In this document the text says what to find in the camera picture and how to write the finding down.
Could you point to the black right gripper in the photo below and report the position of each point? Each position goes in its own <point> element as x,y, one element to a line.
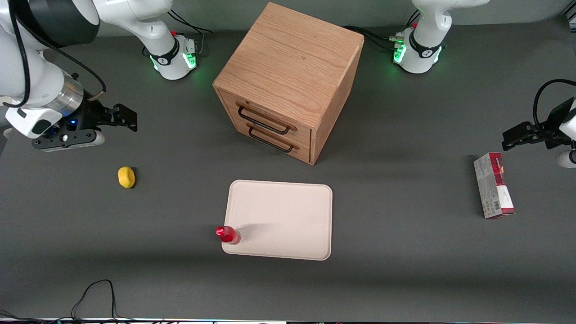
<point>88,115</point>

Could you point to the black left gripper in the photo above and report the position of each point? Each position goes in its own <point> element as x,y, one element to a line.
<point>554,122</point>

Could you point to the red coke bottle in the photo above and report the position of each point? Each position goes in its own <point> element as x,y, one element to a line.
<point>227,234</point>

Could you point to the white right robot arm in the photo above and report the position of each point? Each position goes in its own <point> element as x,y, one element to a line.
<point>27,67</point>

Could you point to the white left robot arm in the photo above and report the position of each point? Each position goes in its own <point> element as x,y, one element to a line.
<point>423,45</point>

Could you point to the beige rectangular tray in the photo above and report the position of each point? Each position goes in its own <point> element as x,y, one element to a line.
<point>283,216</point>

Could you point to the grey and red carton box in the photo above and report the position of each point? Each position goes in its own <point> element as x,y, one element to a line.
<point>493,185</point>

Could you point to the yellow lemon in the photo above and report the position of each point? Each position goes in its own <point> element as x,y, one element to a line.
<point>126,177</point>

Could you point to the wooden drawer cabinet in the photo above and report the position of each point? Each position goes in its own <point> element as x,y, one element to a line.
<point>292,72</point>

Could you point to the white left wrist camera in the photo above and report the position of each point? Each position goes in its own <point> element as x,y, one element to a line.
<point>568,159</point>

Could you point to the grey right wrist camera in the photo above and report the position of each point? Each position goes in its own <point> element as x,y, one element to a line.
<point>67,139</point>

